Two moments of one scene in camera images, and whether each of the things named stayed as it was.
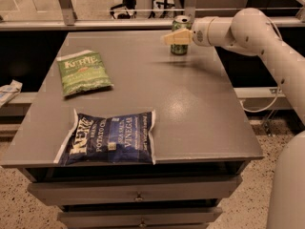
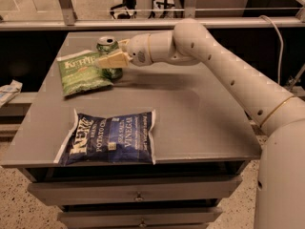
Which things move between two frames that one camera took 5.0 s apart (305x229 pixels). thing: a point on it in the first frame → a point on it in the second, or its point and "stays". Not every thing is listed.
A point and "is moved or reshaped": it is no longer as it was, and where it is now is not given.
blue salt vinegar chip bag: [127, 137] stays
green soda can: [180, 22] is moved or reshaped
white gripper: [199, 32] → [138, 51]
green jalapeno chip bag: [82, 72] stays
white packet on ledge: [9, 93] stays
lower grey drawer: [137, 217] stays
